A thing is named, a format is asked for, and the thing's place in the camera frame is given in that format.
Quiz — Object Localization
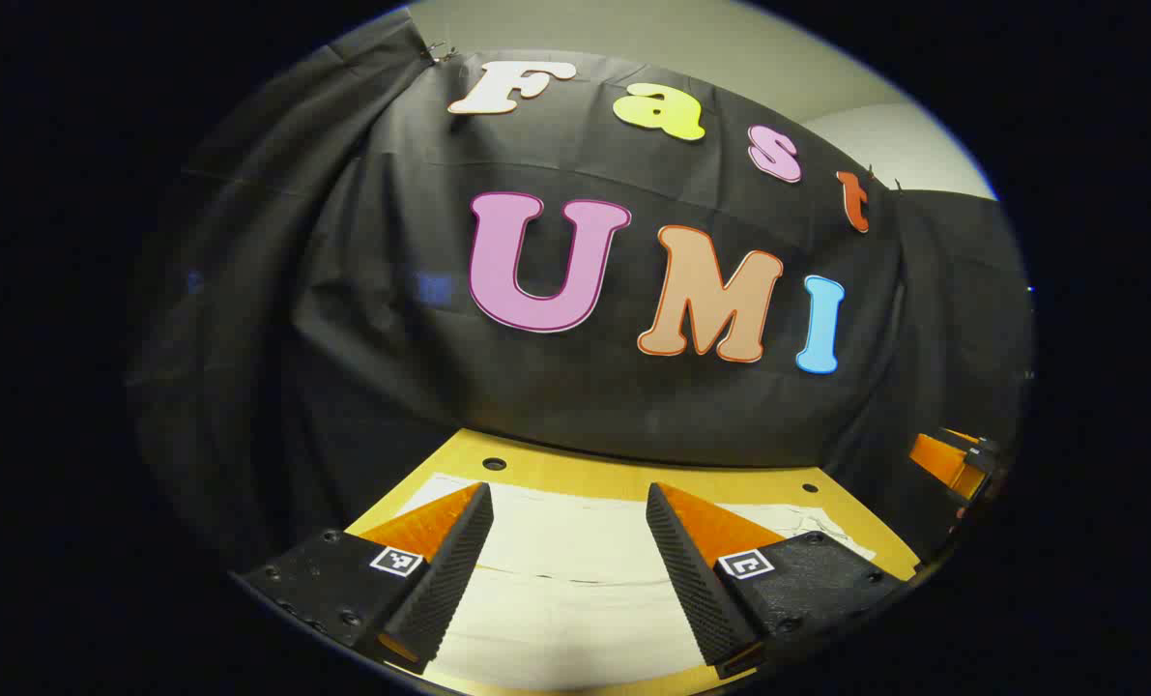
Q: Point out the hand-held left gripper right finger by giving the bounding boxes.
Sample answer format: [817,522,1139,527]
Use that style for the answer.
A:
[646,481,914,680]

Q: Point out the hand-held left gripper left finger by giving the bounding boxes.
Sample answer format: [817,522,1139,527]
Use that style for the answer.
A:
[232,481,495,676]

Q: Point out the black backdrop cloth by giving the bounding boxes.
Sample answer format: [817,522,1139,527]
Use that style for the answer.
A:
[126,10,1035,581]

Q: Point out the white jeans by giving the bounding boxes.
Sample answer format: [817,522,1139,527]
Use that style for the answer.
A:
[396,472,876,692]

